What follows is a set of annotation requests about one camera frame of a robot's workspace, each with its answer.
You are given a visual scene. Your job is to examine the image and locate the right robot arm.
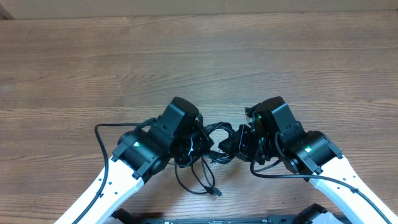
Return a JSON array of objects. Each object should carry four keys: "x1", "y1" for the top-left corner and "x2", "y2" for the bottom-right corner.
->
[{"x1": 219, "y1": 96, "x2": 397, "y2": 223}]

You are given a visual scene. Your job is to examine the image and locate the black USB cable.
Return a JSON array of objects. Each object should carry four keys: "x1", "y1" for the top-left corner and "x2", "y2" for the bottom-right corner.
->
[{"x1": 174, "y1": 121, "x2": 237, "y2": 198}]

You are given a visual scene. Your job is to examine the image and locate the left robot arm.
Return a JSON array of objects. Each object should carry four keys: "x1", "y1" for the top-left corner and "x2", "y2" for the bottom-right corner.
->
[{"x1": 57, "y1": 96, "x2": 214, "y2": 223}]

